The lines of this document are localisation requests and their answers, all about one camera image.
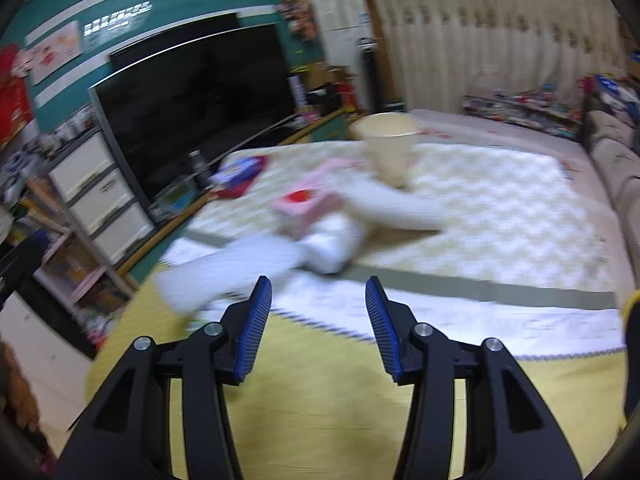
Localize pink floral wall picture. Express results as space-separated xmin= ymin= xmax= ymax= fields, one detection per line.
xmin=27 ymin=20 xmax=83 ymax=86

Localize floral white mattress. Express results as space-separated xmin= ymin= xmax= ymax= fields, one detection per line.
xmin=405 ymin=107 xmax=631 ymax=291

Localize red flat box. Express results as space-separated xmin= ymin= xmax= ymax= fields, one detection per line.
xmin=215 ymin=157 xmax=271 ymax=198

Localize black yellow-rimmed bin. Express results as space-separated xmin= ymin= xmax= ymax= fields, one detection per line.
xmin=622 ymin=290 xmax=640 ymax=421

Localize curved black television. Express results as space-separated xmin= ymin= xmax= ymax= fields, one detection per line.
xmin=89 ymin=22 xmax=296 ymax=206

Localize cream embroidered curtain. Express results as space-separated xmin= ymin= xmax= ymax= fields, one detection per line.
xmin=357 ymin=0 xmax=631 ymax=111

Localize pink tissue packet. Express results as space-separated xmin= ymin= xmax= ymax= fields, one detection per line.
xmin=272 ymin=160 xmax=346 ymax=241

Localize flat black television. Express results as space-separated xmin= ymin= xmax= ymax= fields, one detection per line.
xmin=107 ymin=10 xmax=241 ymax=61

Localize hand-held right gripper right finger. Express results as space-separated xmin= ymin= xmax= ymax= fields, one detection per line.
xmin=365 ymin=275 xmax=583 ymax=480

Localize blue cartoon box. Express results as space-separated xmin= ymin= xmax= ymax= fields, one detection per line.
xmin=210 ymin=156 xmax=263 ymax=186

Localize small white plastic bottle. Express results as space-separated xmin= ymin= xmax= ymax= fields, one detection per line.
xmin=295 ymin=215 xmax=366 ymax=276

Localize black white tower fan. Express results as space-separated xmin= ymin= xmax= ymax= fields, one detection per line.
xmin=356 ymin=37 xmax=396 ymax=113

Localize red wall hanging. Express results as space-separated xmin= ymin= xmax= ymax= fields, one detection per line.
xmin=0 ymin=45 xmax=33 ymax=146

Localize open cardboard boxes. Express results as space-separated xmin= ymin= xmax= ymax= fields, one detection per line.
xmin=300 ymin=62 xmax=358 ymax=116

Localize white standing air conditioner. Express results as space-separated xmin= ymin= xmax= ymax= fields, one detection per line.
xmin=305 ymin=0 xmax=376 ymax=68

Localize photo frames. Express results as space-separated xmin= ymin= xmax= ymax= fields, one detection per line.
xmin=50 ymin=105 xmax=96 ymax=141

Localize hanging flower decoration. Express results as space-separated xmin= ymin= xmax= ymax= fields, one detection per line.
xmin=277 ymin=0 xmax=318 ymax=41

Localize beige sofa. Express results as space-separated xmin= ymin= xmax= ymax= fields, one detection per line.
xmin=582 ymin=107 xmax=640 ymax=261

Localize white drawer unit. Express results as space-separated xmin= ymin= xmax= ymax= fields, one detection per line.
xmin=47 ymin=127 xmax=156 ymax=266

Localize person's left forearm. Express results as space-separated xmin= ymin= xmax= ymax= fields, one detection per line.
xmin=0 ymin=345 xmax=41 ymax=436

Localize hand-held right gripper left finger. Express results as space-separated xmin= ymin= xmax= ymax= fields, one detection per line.
xmin=52 ymin=275 xmax=273 ymax=480

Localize cluttered bookshelf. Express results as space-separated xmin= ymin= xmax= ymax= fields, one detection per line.
xmin=0 ymin=180 xmax=136 ymax=351

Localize cluttered low glass table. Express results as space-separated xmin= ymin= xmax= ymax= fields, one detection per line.
xmin=462 ymin=80 xmax=586 ymax=133

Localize clear water bottle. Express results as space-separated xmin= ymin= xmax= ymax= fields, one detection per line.
xmin=189 ymin=150 xmax=211 ymax=191

